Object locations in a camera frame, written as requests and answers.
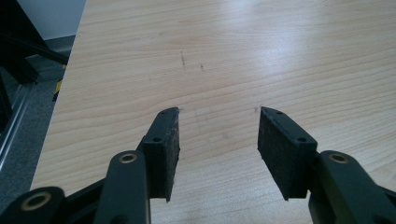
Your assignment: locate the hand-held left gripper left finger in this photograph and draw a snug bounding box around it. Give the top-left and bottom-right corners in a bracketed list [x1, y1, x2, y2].
[136, 106, 182, 203]

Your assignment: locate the aluminium rail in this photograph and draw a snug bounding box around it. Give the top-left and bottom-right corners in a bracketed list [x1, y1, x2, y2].
[0, 83, 35, 171]

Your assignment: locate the yellow and black tape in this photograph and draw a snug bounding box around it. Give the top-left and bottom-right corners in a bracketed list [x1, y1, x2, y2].
[51, 63, 68, 103]

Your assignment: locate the black metal stand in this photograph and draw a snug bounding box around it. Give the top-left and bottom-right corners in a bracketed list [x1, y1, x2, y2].
[0, 0, 70, 86]

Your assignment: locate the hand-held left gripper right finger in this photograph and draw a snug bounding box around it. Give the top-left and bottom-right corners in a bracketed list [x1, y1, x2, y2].
[257, 105, 318, 202]

